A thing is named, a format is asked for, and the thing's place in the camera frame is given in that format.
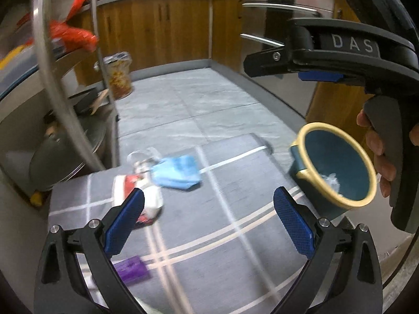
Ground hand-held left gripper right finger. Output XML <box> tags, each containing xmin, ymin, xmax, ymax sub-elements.
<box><xmin>272</xmin><ymin>186</ymin><xmax>383</xmax><ymax>314</ymax></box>

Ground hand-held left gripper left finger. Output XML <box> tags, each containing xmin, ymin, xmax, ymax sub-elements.
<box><xmin>34</xmin><ymin>188</ymin><xmax>154</xmax><ymax>314</ymax></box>

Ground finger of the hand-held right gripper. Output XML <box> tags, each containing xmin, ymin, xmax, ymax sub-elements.
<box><xmin>298</xmin><ymin>71</ymin><xmax>344</xmax><ymax>84</ymax></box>
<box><xmin>243</xmin><ymin>44</ymin><xmax>294</xmax><ymax>78</ymax></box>

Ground red and white packet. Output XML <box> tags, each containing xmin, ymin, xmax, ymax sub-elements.
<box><xmin>113</xmin><ymin>174</ymin><xmax>163</xmax><ymax>226</ymax></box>

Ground white paper towel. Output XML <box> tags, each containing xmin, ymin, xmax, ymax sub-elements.
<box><xmin>319</xmin><ymin>173</ymin><xmax>344</xmax><ymax>197</ymax></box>

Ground teal bin with yellow rim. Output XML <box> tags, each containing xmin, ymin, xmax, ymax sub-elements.
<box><xmin>289</xmin><ymin>122</ymin><xmax>378</xmax><ymax>220</ymax></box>

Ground person's right hand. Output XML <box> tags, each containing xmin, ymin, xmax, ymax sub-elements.
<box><xmin>357</xmin><ymin>108</ymin><xmax>398</xmax><ymax>198</ymax></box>

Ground stainless steel appliance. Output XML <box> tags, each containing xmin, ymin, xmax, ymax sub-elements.
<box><xmin>242</xmin><ymin>0</ymin><xmax>339</xmax><ymax>131</ymax></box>

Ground purple packet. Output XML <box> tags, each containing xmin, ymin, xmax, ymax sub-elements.
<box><xmin>113</xmin><ymin>256</ymin><xmax>151</xmax><ymax>283</ymax></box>

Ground clear plastic wrapper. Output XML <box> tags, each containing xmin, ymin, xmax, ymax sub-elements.
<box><xmin>127</xmin><ymin>147</ymin><xmax>161</xmax><ymax>175</ymax></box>

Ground blue face mask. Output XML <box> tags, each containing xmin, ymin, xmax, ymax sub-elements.
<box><xmin>151</xmin><ymin>155</ymin><xmax>203</xmax><ymax>190</ymax></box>

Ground grey striped mat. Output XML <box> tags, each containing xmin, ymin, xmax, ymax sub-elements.
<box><xmin>48</xmin><ymin>133</ymin><xmax>344</xmax><ymax>314</ymax></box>

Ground metal pot lid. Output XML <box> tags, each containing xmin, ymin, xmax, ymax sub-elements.
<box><xmin>29</xmin><ymin>118</ymin><xmax>107</xmax><ymax>190</ymax></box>

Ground wooden cabinets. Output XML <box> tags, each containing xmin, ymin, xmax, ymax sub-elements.
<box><xmin>75</xmin><ymin>0</ymin><xmax>249</xmax><ymax>86</ymax></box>

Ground clear snack jar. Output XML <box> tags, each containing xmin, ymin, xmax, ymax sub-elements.
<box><xmin>103</xmin><ymin>52</ymin><xmax>134</xmax><ymax>100</ymax></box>

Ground red snack bag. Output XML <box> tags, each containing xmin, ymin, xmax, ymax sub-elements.
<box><xmin>49</xmin><ymin>0</ymin><xmax>99</xmax><ymax>53</ymax></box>

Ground metal kitchen rack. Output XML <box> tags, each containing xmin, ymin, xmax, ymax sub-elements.
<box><xmin>0</xmin><ymin>0</ymin><xmax>120</xmax><ymax>203</ymax></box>

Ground steel appliance handle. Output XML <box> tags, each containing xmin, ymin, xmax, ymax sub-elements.
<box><xmin>242</xmin><ymin>2</ymin><xmax>323</xmax><ymax>17</ymax></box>
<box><xmin>240</xmin><ymin>33</ymin><xmax>285</xmax><ymax>48</ymax></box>

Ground dark pan with wooden handle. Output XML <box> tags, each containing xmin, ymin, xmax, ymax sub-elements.
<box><xmin>70</xmin><ymin>88</ymin><xmax>110</xmax><ymax>115</ymax></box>

